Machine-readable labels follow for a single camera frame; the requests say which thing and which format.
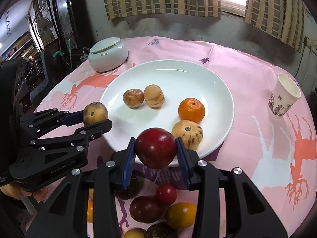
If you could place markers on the clear plastic bag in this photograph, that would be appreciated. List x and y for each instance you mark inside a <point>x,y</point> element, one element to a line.
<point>85,54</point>

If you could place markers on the dark wooden framed mirror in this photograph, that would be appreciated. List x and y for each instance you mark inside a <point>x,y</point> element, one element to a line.
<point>63,17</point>

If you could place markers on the large tan round fruit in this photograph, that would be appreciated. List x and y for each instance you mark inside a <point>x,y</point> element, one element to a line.
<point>95,111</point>

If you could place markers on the small yellow fruit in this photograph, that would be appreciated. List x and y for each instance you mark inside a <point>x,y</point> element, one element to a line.
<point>133,234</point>

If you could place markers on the dark purple fruit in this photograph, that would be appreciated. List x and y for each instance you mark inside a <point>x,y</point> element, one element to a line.
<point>132,188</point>

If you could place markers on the small red tomato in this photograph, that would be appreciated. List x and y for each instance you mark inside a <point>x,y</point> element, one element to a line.
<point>166,193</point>

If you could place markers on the tan striped fruit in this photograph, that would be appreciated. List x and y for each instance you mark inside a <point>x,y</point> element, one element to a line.
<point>187,133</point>
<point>154,96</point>

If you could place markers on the brown round fruit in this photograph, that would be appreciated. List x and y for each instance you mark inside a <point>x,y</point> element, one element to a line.
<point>133,98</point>

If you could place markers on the narrow checked curtain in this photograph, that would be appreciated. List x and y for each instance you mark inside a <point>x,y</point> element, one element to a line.
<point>275,7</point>

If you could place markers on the person's left hand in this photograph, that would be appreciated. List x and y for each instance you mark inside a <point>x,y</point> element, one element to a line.
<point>14,192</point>

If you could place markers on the dark red plum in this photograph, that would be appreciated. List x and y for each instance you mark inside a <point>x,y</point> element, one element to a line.
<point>156,147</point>

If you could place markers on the white ceramic jar lid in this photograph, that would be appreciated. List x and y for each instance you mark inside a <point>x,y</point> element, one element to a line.
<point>104,45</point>

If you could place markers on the patterned paper cup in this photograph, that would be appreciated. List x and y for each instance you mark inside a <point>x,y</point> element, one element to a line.
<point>284,95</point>

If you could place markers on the orange mandarin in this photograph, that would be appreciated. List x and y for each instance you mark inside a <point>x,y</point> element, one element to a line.
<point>191,110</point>

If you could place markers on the white ceramic jar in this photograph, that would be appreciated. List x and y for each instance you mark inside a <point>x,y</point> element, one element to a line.
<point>111,59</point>

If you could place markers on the white round plate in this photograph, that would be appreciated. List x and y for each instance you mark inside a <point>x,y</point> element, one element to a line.
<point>173,79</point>

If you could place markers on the standing fan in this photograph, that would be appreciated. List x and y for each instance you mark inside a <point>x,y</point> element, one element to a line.
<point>44,28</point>

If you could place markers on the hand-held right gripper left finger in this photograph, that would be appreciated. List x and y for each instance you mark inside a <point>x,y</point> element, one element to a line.
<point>127,164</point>

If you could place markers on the dark red tomato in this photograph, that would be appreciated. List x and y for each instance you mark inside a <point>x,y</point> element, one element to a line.
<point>145,209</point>

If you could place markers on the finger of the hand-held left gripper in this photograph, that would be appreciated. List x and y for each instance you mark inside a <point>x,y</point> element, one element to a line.
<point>99,127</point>
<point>74,117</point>

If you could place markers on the dark brown ridged fruit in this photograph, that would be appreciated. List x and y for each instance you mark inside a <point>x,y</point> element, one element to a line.
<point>161,230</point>

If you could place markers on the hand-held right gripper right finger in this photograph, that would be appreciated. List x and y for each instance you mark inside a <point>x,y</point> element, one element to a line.
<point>182,164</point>

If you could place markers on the yellow orange tomato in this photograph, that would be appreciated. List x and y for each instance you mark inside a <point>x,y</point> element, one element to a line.
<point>90,210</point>

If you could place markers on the yellow green tomato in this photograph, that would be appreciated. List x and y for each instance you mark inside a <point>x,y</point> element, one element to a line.
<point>181,215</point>

